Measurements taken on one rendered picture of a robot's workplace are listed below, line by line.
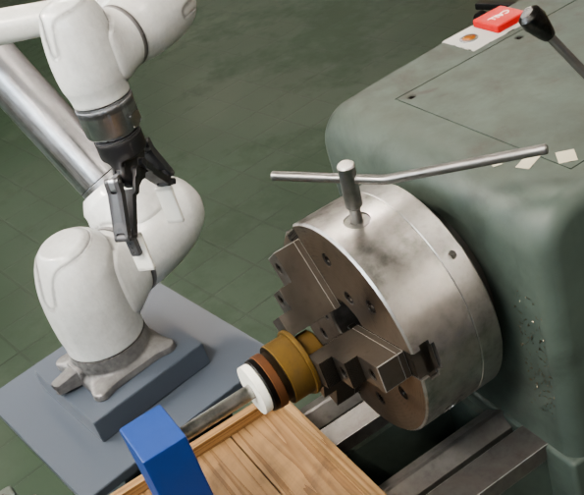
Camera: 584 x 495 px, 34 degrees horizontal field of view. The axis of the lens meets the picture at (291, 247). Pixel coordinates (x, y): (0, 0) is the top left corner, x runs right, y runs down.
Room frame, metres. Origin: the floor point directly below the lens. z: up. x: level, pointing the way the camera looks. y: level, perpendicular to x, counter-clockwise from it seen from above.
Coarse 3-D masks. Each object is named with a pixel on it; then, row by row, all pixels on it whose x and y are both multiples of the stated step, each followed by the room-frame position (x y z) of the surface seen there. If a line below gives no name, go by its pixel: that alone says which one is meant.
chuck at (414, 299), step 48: (288, 240) 1.10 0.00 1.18; (336, 240) 0.97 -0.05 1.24; (384, 240) 0.96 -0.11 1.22; (336, 288) 1.00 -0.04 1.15; (384, 288) 0.90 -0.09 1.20; (432, 288) 0.90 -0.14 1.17; (336, 336) 1.05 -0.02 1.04; (384, 336) 0.91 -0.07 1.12; (432, 336) 0.87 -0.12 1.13; (432, 384) 0.86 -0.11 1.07
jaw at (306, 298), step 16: (272, 256) 1.06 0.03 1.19; (288, 256) 1.05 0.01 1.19; (304, 256) 1.05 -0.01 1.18; (288, 272) 1.03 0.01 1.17; (304, 272) 1.03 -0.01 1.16; (320, 272) 1.04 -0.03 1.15; (288, 288) 1.02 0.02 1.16; (304, 288) 1.02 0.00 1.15; (320, 288) 1.02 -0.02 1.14; (288, 304) 1.00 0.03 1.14; (304, 304) 1.00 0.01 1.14; (320, 304) 1.00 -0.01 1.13; (336, 304) 1.00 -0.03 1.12; (288, 320) 0.99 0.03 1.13; (304, 320) 0.99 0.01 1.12
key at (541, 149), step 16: (544, 144) 0.87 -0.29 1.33; (464, 160) 0.91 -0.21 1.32; (480, 160) 0.90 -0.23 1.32; (496, 160) 0.89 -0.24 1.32; (512, 160) 0.88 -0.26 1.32; (272, 176) 1.04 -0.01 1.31; (288, 176) 1.03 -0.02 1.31; (304, 176) 1.01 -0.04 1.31; (320, 176) 1.01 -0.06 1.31; (336, 176) 1.00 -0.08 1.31; (368, 176) 0.98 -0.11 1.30; (384, 176) 0.97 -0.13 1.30; (400, 176) 0.95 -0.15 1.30; (416, 176) 0.94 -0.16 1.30
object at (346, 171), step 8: (344, 160) 1.00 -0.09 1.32; (344, 168) 0.98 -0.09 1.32; (352, 168) 0.98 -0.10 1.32; (344, 176) 0.98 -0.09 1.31; (352, 176) 0.98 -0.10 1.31; (344, 184) 0.98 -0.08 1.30; (352, 184) 0.98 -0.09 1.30; (344, 192) 0.99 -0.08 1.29; (352, 192) 0.98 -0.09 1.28; (344, 200) 0.99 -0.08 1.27; (352, 200) 0.98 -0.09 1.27; (360, 200) 0.99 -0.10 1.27; (352, 208) 0.99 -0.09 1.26; (352, 216) 0.99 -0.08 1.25; (360, 216) 0.99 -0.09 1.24; (352, 224) 0.99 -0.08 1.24; (360, 224) 0.99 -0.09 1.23
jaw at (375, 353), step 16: (352, 336) 0.95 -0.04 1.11; (368, 336) 0.93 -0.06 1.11; (320, 352) 0.94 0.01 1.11; (336, 352) 0.93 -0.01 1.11; (352, 352) 0.91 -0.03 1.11; (368, 352) 0.90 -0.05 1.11; (384, 352) 0.89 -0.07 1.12; (400, 352) 0.87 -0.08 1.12; (432, 352) 0.87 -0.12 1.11; (320, 368) 0.91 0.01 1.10; (336, 368) 0.92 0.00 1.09; (352, 368) 0.90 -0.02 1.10; (368, 368) 0.88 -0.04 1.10; (384, 368) 0.86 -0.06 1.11; (400, 368) 0.87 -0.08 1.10; (416, 368) 0.86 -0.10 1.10; (432, 368) 0.86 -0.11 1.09; (352, 384) 0.89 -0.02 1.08; (384, 384) 0.86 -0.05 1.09
